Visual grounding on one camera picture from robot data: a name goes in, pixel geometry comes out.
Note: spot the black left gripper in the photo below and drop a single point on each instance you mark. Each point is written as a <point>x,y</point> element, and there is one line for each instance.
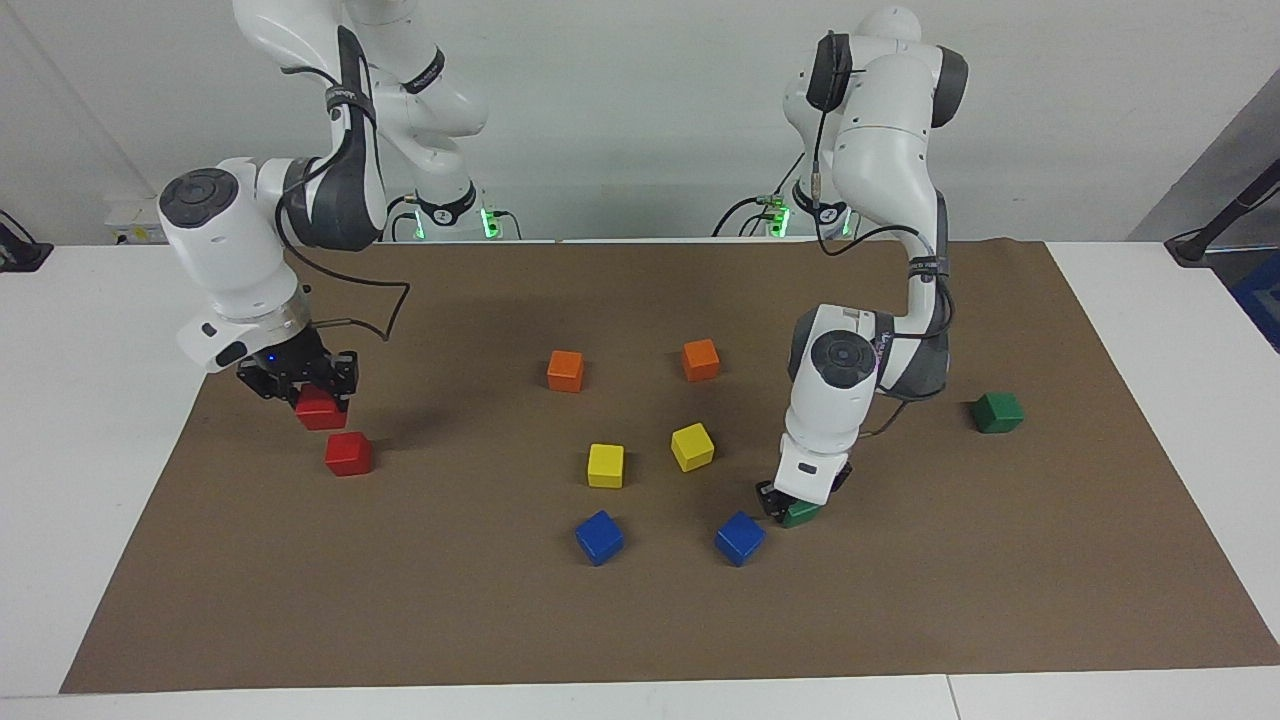
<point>843,478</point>

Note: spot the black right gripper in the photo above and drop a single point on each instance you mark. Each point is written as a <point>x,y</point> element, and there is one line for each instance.
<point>295,362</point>

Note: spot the green wooden cube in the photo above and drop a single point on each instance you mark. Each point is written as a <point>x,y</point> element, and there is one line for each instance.
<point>803,515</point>
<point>997,412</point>

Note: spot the red wooden cube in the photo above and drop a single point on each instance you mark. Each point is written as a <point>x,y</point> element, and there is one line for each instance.
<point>322,412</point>
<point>348,454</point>

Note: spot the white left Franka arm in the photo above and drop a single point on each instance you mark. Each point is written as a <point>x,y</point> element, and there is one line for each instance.
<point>880,130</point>

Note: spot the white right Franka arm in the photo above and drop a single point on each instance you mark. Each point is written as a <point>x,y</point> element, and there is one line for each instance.
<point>225,250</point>

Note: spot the blue wooden cube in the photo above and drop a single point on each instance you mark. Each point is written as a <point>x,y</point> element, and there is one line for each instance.
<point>740,537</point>
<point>599,537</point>

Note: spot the yellow wooden cube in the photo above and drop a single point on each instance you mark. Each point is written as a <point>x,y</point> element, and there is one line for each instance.
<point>605,465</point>
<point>692,446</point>

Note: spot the orange wooden cube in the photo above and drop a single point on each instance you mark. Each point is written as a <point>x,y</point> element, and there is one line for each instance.
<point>700,359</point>
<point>565,370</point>

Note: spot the white power strip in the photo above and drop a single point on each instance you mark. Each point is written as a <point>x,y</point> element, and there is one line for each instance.
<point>135,225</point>

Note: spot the brown table mat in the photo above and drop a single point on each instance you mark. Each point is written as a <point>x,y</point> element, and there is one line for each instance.
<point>400,600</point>

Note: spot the black stand leg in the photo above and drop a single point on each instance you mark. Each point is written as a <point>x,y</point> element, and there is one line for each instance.
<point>1190,245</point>

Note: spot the blue crate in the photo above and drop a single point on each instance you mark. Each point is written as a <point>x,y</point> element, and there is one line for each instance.
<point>1262,300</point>

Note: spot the black clamp mount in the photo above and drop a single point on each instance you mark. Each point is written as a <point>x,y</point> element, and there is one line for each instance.
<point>20,255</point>

